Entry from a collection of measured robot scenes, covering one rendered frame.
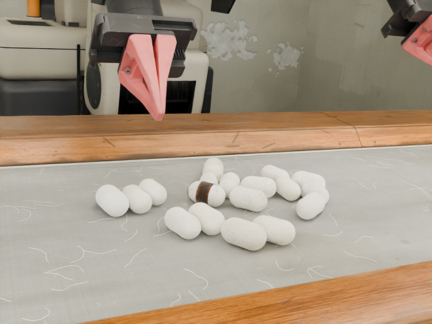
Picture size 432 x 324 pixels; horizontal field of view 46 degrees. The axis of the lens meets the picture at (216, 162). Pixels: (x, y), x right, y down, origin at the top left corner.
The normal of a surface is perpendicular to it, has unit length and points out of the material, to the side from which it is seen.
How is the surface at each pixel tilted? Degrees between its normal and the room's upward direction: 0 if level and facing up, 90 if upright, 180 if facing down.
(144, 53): 62
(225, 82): 90
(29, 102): 90
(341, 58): 90
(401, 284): 0
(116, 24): 41
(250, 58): 90
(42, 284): 0
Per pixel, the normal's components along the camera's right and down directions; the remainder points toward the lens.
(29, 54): 0.47, 0.33
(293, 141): 0.35, -0.43
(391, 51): -0.87, 0.08
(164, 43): 0.40, -0.15
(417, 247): 0.09, -0.94
